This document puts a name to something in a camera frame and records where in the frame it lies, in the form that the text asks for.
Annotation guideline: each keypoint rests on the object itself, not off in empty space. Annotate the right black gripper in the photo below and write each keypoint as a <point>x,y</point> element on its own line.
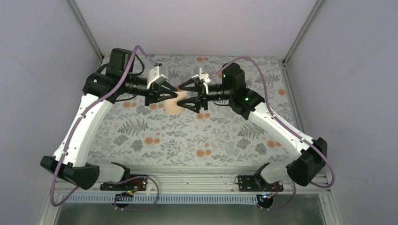
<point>201,95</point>

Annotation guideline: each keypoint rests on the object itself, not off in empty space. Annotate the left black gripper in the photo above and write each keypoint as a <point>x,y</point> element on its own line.
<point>149,94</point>

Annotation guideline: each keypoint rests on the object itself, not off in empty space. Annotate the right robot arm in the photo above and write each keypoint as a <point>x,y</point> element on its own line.
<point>307,154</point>

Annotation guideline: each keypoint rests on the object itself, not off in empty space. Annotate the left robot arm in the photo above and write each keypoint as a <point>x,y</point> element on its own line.
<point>100,93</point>

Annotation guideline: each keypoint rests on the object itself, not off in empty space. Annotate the floral patterned table mat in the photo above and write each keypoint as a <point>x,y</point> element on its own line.
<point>134,134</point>

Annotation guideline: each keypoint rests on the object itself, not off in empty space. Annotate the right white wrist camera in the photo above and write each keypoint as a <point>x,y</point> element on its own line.
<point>199,74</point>

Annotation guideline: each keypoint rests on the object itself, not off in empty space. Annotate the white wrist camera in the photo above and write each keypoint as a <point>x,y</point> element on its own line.
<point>199,74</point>
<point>157,75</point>

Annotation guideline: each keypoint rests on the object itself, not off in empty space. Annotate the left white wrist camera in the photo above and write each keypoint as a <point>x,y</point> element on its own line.
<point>157,75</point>

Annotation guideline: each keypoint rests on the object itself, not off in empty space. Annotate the aluminium mounting rail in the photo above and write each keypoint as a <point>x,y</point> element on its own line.
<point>209,182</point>

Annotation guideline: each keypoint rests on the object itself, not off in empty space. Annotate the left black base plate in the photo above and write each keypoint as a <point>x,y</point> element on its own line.
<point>134,183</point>

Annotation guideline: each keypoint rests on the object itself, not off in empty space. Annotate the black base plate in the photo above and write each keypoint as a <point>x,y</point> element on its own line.
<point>251,183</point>
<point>134,183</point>

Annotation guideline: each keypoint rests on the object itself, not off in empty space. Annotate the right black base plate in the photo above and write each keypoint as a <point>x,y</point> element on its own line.
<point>251,183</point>

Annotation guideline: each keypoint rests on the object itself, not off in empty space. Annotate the grey slotted cable duct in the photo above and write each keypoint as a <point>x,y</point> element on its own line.
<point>164,198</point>

